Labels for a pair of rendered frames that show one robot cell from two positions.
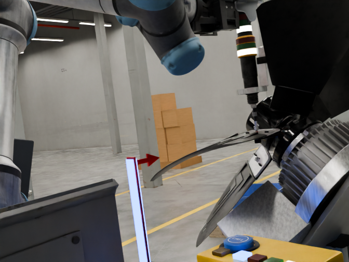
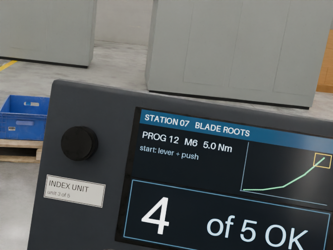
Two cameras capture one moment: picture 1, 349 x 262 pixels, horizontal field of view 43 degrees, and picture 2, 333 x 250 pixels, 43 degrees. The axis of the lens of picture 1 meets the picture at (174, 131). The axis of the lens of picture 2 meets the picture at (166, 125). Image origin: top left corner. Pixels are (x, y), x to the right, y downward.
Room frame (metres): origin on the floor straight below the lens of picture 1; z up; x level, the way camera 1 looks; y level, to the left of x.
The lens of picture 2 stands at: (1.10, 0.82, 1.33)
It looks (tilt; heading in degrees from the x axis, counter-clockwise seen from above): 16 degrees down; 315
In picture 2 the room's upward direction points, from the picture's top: 8 degrees clockwise
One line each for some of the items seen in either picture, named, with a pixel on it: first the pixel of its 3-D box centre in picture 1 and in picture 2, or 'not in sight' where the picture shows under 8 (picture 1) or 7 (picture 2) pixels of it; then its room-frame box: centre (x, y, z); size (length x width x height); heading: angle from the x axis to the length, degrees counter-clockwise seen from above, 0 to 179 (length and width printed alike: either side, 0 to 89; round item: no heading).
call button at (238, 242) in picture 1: (238, 244); not in sight; (0.59, -0.07, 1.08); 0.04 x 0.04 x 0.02
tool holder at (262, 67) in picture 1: (253, 70); not in sight; (1.01, -0.20, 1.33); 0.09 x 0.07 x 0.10; 74
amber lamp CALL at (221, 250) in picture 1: (221, 252); not in sight; (0.57, -0.04, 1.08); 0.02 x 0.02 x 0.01; 39
